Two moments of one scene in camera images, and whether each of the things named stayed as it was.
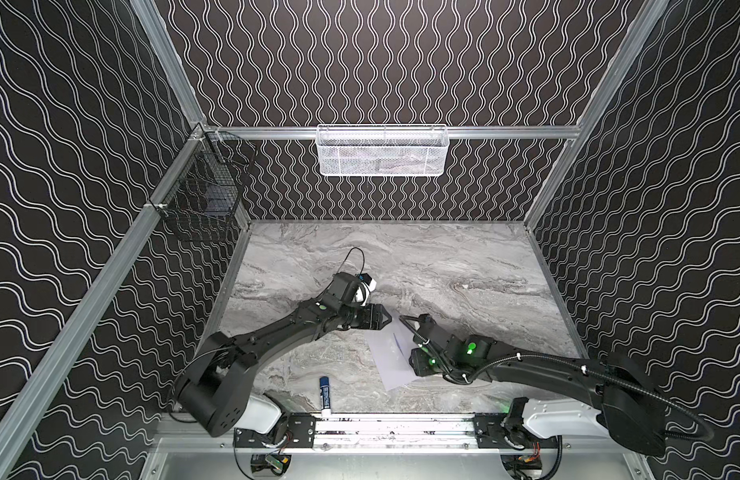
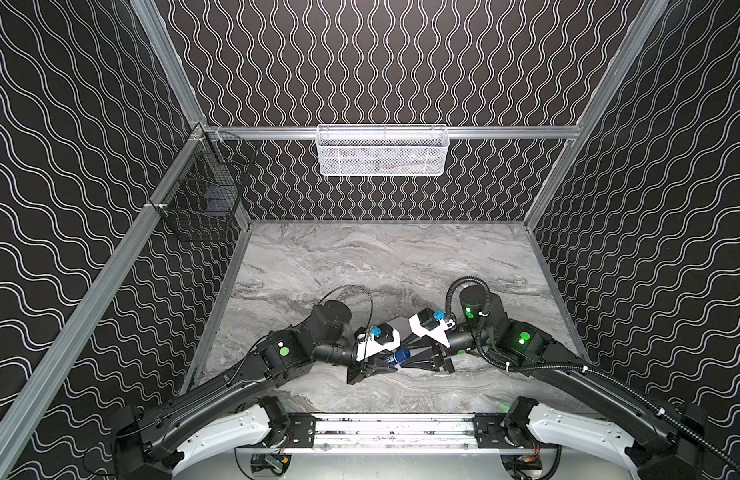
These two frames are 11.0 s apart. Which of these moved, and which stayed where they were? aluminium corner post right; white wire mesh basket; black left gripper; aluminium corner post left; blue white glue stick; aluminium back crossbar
Moved: black left gripper; blue white glue stick
Stayed: aluminium corner post left; aluminium corner post right; white wire mesh basket; aluminium back crossbar
